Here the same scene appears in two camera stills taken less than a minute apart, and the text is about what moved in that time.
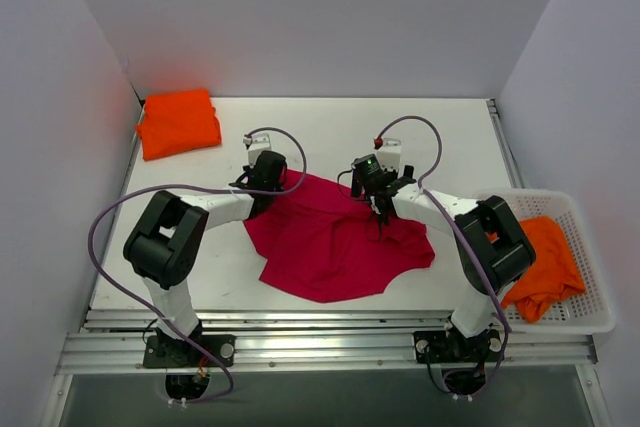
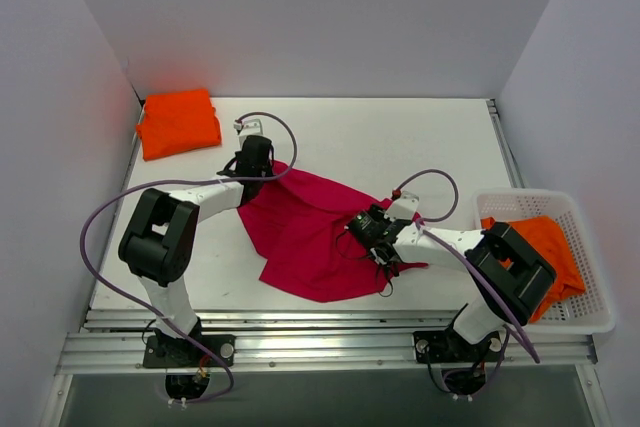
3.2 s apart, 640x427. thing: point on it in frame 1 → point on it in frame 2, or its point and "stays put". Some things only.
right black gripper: [380, 200] → [361, 226]
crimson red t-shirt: [323, 243] stays put
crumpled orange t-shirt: [551, 275] stays put
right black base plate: [439, 346] stays put
